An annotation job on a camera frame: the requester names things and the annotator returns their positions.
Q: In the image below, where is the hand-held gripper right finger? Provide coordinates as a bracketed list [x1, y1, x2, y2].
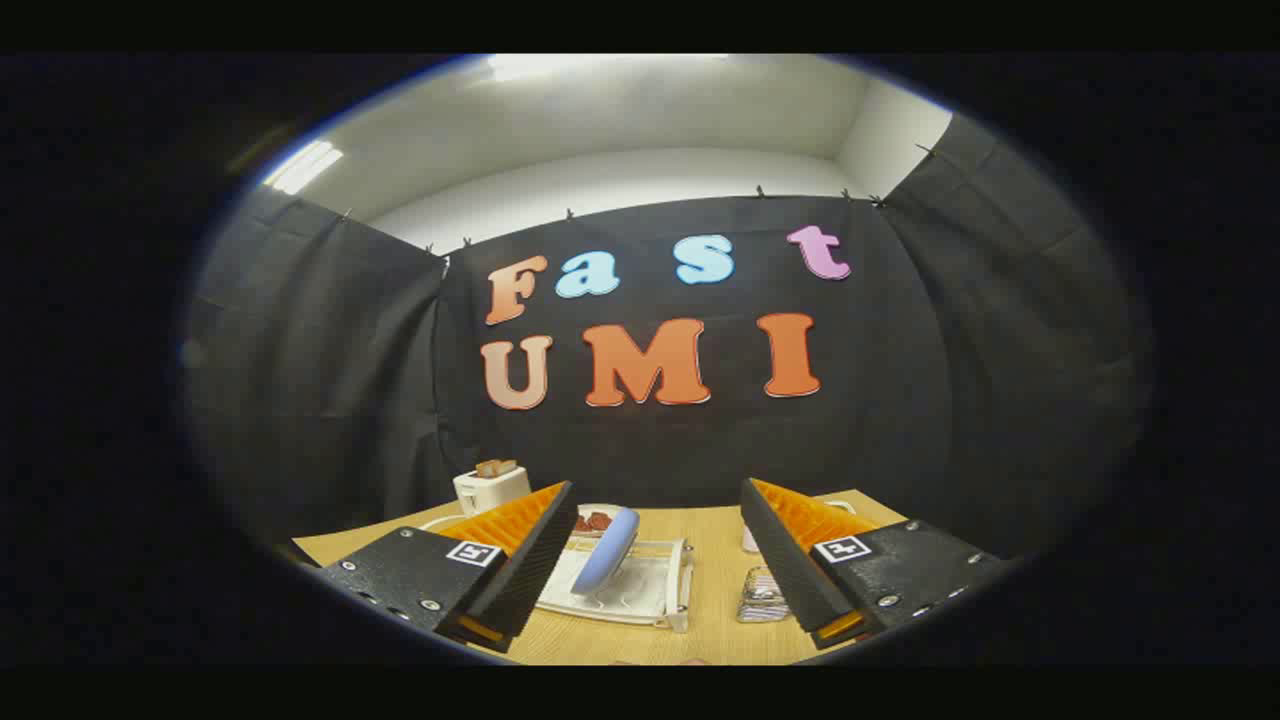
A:
[739, 477, 1007, 651]

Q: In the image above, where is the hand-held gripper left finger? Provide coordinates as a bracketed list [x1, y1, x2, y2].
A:
[318, 480, 581, 656]

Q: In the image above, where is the metal wire basket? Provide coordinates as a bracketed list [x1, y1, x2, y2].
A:
[737, 565, 793, 625]

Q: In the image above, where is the blue plate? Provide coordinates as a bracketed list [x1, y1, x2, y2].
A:
[570, 507, 641, 597]

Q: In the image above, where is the white wire dish rack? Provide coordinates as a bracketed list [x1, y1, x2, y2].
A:
[418, 503, 696, 633]

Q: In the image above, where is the white toaster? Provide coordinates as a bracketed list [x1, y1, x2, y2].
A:
[453, 468, 533, 517]

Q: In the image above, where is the black backdrop cloth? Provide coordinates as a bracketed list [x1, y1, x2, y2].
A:
[180, 112, 1156, 563]

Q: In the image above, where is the striped ceiling light panel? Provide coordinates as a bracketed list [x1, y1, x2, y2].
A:
[262, 140, 345, 196]

